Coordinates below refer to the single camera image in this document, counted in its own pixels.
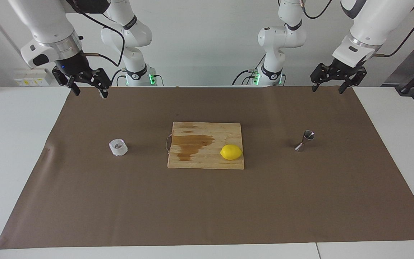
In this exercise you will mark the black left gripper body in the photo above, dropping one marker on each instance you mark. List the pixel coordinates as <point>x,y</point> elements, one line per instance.
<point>347,70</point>

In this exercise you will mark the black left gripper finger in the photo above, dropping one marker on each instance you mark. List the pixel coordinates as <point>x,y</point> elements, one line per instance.
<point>322,72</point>
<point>356,80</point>

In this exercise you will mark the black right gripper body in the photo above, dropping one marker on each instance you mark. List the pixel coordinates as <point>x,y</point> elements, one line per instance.
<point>73,64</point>

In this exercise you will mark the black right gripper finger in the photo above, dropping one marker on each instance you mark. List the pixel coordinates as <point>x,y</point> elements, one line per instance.
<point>71,82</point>
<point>101,77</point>

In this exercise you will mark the steel double jigger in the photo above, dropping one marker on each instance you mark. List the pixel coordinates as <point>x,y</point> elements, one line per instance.
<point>306,138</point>

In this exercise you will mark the clear faceted glass cup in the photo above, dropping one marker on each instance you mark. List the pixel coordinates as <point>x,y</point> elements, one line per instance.
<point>118,148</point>

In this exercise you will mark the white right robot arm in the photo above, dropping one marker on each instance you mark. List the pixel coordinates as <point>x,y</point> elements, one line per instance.
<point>49,21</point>

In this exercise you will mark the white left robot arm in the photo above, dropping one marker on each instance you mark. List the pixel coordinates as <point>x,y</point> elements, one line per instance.
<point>372,21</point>

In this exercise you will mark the yellow lemon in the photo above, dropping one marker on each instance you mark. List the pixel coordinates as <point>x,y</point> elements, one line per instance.
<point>231,152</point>

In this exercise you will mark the brown paper table mat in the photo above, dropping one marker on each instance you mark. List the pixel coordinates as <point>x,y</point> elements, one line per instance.
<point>120,201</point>

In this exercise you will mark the wooden cutting board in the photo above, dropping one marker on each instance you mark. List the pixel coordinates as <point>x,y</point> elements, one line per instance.
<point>207,162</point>

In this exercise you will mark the white wall socket box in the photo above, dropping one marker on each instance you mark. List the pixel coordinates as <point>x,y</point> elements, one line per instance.
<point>31,80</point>

